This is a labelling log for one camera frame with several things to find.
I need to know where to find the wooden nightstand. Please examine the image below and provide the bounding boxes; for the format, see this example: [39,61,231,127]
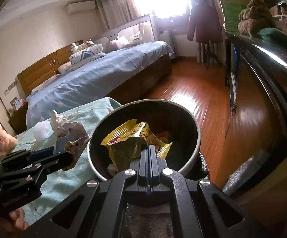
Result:
[8,102,28,134]

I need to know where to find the white round trash bin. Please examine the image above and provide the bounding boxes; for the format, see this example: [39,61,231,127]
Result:
[87,99,202,180]

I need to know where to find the yellow snack bag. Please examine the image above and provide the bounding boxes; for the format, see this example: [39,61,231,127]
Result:
[101,119,172,176]

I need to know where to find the pink pillow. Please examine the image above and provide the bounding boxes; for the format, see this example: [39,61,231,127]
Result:
[57,61,73,75]

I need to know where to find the plush toys on quilt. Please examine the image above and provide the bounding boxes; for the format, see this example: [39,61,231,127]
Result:
[71,39,94,54]

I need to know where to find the brown folded towel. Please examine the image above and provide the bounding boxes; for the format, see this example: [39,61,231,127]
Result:
[238,0,275,36]

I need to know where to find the white foam net sleeve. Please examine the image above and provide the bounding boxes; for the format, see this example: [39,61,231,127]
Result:
[33,121,53,141]

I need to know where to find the grey curtain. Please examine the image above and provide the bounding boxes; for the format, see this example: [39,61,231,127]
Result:
[96,0,144,31]

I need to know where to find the bed with blue cover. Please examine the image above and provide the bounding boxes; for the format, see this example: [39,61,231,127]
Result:
[26,41,173,128]

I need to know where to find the white air conditioner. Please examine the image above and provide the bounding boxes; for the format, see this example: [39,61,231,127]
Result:
[66,1,96,14]

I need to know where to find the cream teddy bear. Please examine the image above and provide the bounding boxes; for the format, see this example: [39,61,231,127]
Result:
[0,123,18,155]

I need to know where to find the wooden headboard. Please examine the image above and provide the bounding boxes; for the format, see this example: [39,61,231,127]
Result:
[17,44,72,96]

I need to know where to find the floral green tablecloth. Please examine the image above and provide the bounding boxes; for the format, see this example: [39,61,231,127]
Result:
[6,97,121,230]

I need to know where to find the white paper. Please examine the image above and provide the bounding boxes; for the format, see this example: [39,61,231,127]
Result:
[50,110,89,140]

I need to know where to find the silver blue wrapper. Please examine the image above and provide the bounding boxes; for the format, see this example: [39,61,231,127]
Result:
[53,136,90,171]

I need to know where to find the photo frame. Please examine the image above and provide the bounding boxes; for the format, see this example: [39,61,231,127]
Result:
[10,97,22,111]

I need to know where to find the person's left hand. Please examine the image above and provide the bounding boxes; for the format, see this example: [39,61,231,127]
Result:
[0,208,30,235]

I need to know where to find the folded white blue quilt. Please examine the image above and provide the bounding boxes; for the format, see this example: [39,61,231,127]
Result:
[69,44,107,66]

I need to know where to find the dark red hanging coat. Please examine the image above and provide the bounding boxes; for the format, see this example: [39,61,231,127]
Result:
[187,2,223,44]

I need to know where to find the grey bed guard rail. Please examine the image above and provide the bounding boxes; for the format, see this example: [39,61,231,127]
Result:
[91,14,159,52]

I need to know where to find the green boxes stack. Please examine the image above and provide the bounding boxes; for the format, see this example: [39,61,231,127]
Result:
[220,1,247,33]

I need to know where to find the black tv cabinet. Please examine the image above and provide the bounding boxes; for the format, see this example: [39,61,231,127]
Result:
[217,32,287,198]

